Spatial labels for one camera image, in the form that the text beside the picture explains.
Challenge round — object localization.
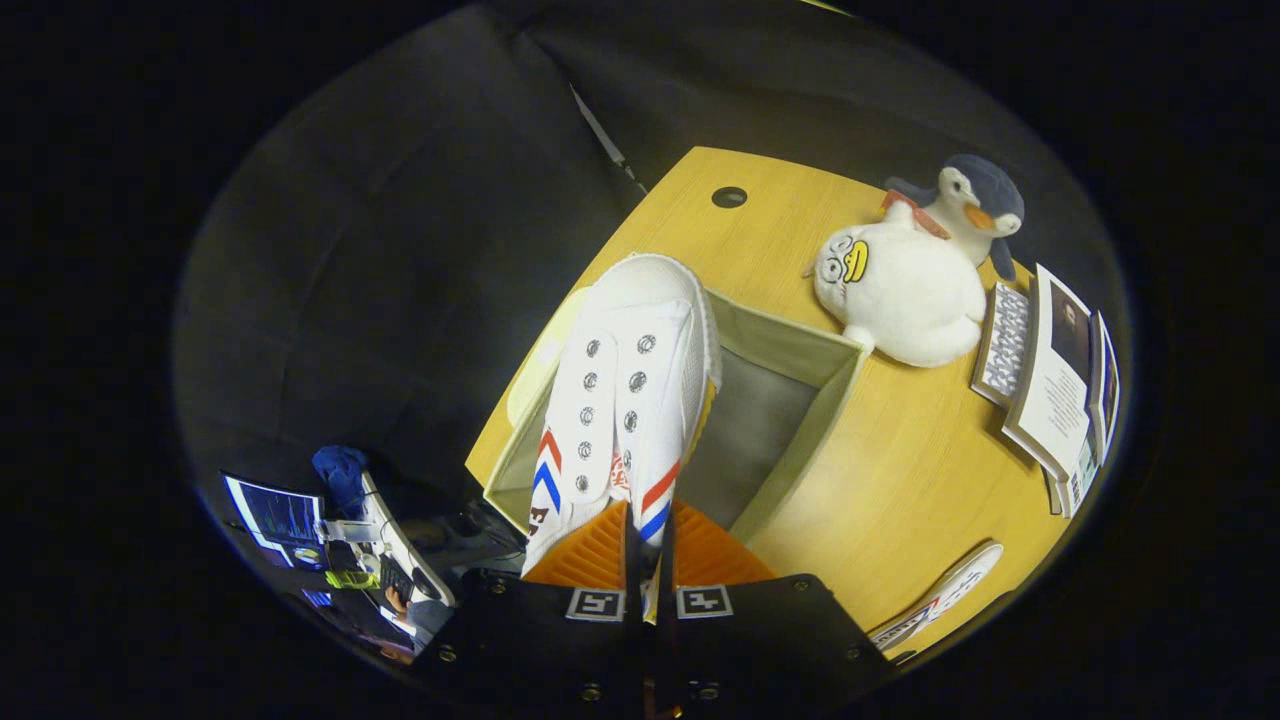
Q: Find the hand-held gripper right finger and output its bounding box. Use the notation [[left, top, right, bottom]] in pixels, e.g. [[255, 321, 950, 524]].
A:
[[655, 500, 894, 716]]

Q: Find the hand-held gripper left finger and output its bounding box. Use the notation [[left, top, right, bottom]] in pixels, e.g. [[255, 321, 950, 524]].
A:
[[412, 500, 646, 716]]

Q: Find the white striped canvas shoe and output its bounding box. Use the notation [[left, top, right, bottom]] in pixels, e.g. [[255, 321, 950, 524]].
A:
[[520, 253, 723, 626], [868, 542, 1004, 653]]

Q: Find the beige fabric storage box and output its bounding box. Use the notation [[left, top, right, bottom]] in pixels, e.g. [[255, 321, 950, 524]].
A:
[[483, 282, 869, 546]]

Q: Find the white side table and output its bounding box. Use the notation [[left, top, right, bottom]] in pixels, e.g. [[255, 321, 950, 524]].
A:
[[355, 470, 458, 609]]

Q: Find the blue cloth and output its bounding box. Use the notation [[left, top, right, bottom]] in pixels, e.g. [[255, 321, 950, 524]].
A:
[[312, 445, 369, 519]]

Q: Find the computer monitor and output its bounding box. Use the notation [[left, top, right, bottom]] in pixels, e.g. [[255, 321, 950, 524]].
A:
[[222, 473, 326, 571]]

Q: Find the book with pale teal cover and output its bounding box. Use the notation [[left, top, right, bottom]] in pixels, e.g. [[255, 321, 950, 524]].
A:
[[1045, 430, 1101, 519]]

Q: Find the white duck plush toy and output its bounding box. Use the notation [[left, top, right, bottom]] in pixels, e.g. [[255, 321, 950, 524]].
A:
[[803, 222, 989, 369]]

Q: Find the white spiral notebook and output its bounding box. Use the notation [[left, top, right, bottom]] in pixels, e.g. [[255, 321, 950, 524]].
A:
[[970, 280, 1033, 409]]

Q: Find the white book with dark photo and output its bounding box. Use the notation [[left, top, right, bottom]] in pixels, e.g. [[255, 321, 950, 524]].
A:
[[1002, 263, 1096, 481]]

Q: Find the book with blue photo cover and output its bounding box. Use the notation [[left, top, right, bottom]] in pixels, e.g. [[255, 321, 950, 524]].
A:
[[1088, 310, 1121, 466]]

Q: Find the grey penguin plush toy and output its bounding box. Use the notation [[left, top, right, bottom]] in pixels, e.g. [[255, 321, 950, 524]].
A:
[[880, 153, 1026, 283]]

